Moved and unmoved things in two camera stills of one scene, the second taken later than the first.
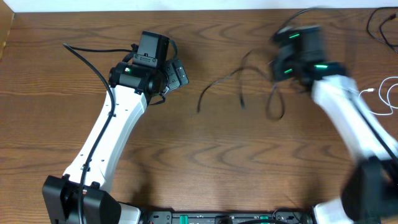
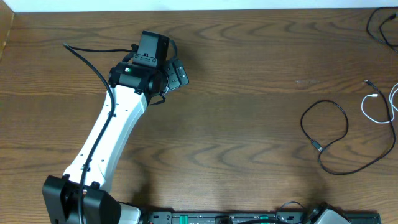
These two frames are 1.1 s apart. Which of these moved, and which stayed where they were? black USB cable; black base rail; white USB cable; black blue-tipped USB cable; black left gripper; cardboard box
Moved: black blue-tipped USB cable; white USB cable
Stayed: black USB cable; black base rail; cardboard box; black left gripper
